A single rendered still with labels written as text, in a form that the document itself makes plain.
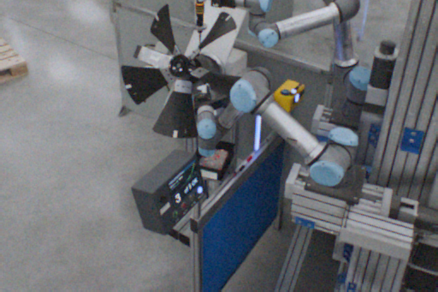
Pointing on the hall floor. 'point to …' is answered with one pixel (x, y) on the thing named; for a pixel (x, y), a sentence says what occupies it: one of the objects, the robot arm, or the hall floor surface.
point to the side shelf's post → (234, 144)
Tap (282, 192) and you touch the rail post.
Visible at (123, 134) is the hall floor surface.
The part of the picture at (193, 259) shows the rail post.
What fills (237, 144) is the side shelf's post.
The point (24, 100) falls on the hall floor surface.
